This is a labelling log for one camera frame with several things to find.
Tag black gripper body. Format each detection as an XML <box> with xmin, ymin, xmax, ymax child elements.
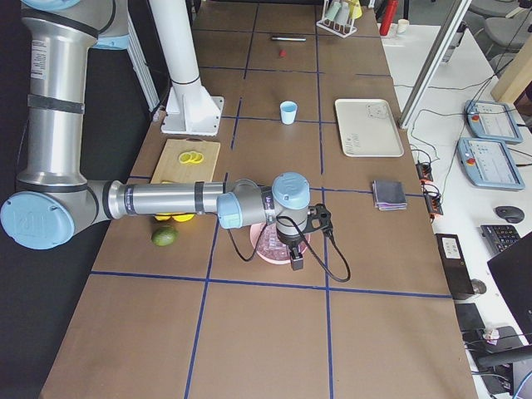
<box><xmin>276</xmin><ymin>226</ymin><xmax>305</xmax><ymax>249</ymax></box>

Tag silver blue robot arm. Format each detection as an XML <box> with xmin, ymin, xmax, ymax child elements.
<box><xmin>1</xmin><ymin>1</ymin><xmax>311</xmax><ymax>270</ymax></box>

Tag pile of clear ice cubes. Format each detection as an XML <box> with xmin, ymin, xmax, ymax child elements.
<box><xmin>257</xmin><ymin>224</ymin><xmax>290</xmax><ymax>264</ymax></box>

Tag light blue plastic cup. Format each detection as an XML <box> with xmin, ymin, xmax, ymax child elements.
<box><xmin>279</xmin><ymin>101</ymin><xmax>298</xmax><ymax>125</ymax></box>

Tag small cream cup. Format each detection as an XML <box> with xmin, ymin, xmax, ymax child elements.
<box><xmin>396</xmin><ymin>18</ymin><xmax>409</xmax><ymax>34</ymax></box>

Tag pink bowl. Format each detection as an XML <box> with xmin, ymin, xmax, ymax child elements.
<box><xmin>249</xmin><ymin>223</ymin><xmax>290</xmax><ymax>265</ymax></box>

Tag folded grey cloth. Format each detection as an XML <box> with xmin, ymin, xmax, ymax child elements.
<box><xmin>372</xmin><ymin>180</ymin><xmax>407</xmax><ymax>210</ymax></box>

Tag yellow lemon slices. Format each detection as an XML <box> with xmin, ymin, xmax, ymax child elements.
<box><xmin>178</xmin><ymin>150</ymin><xmax>204</xmax><ymax>165</ymax></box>

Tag green avocado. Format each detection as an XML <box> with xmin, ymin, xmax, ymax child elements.
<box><xmin>150</xmin><ymin>225</ymin><xmax>179</xmax><ymax>247</ymax></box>

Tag cream bear tray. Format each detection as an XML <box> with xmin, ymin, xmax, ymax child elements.
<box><xmin>334</xmin><ymin>99</ymin><xmax>404</xmax><ymax>158</ymax></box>

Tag bamboo cutting board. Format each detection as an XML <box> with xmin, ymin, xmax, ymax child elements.
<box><xmin>150</xmin><ymin>139</ymin><xmax>220</xmax><ymax>184</ymax></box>

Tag orange black power strip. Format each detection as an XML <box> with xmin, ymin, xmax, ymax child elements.
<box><xmin>416</xmin><ymin>162</ymin><xmax>443</xmax><ymax>220</ymax></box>

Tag black box with label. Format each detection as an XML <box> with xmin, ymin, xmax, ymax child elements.
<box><xmin>435</xmin><ymin>234</ymin><xmax>475</xmax><ymax>300</ymax></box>

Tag black keyboard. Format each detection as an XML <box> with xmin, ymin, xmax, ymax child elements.
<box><xmin>480</xmin><ymin>224</ymin><xmax>520</xmax><ymax>254</ymax></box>

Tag steel muddler with black tip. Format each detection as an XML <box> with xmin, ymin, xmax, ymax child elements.
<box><xmin>270</xmin><ymin>35</ymin><xmax>307</xmax><ymax>42</ymax></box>

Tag near teach pendant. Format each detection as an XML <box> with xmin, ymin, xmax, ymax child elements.
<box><xmin>457</xmin><ymin>137</ymin><xmax>525</xmax><ymax>190</ymax></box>

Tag teach pendant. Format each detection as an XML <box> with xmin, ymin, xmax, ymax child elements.
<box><xmin>464</xmin><ymin>100</ymin><xmax>523</xmax><ymax>145</ymax></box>
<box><xmin>457</xmin><ymin>137</ymin><xmax>525</xmax><ymax>190</ymax></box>

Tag black laptop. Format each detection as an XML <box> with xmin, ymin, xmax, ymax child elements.
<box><xmin>488</xmin><ymin>233</ymin><xmax>532</xmax><ymax>334</ymax></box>

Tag black computer mouse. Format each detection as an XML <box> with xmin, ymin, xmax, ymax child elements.
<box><xmin>494</xmin><ymin>205</ymin><xmax>525</xmax><ymax>224</ymax></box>

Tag pastel cups on rack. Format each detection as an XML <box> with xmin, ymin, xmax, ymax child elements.
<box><xmin>323</xmin><ymin>0</ymin><xmax>362</xmax><ymax>25</ymax></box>

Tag far teach pendant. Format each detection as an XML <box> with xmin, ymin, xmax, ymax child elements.
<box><xmin>464</xmin><ymin>100</ymin><xmax>523</xmax><ymax>145</ymax></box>

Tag red bottle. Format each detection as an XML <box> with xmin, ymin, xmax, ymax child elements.
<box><xmin>379</xmin><ymin>0</ymin><xmax>399</xmax><ymax>37</ymax></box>

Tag black camera cable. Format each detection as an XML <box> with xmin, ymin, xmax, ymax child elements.
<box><xmin>226</xmin><ymin>215</ymin><xmax>352</xmax><ymax>282</ymax></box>

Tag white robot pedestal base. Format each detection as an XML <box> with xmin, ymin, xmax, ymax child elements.
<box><xmin>150</xmin><ymin>0</ymin><xmax>224</xmax><ymax>136</ymax></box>

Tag white wire cup rack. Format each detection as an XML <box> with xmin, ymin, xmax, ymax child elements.
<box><xmin>316</xmin><ymin>1</ymin><xmax>357</xmax><ymax>38</ymax></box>

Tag aluminium frame post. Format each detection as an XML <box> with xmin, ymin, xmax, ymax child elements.
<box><xmin>398</xmin><ymin>0</ymin><xmax>471</xmax><ymax>129</ymax></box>

